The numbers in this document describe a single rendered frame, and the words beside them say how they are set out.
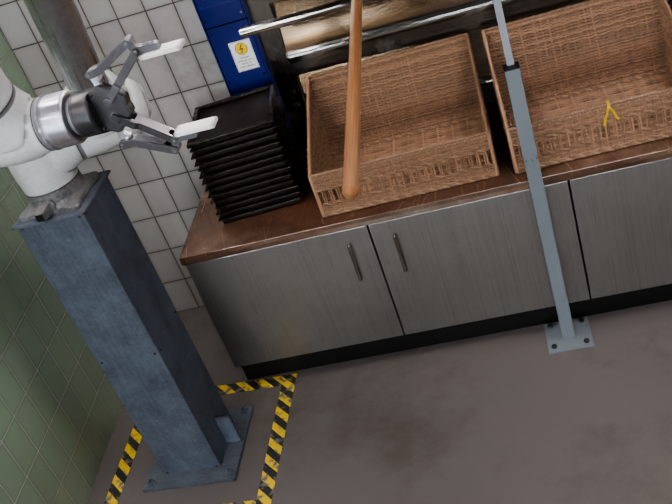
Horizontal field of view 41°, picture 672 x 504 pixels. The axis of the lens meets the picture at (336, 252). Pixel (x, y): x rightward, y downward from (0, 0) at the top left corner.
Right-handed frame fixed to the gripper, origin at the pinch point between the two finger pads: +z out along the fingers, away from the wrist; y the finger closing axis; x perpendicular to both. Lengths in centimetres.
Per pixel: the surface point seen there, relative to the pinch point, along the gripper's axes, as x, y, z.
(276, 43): -153, 51, -27
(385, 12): -153, 50, 11
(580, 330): -97, 148, 51
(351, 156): -20.2, 28.8, 15.7
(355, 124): -33.5, 29.0, 15.5
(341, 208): -104, 89, -11
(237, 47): -150, 48, -39
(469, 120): -144, 90, 29
